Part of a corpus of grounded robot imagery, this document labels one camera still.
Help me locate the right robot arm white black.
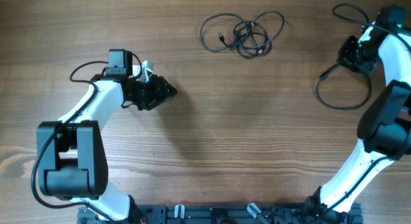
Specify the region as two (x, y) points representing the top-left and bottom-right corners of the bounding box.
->
(300, 6), (410, 223)

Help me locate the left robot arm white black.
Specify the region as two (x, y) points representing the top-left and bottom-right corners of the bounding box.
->
(31, 49), (178, 223)

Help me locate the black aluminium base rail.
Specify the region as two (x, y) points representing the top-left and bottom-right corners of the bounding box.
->
(76, 203), (363, 224)

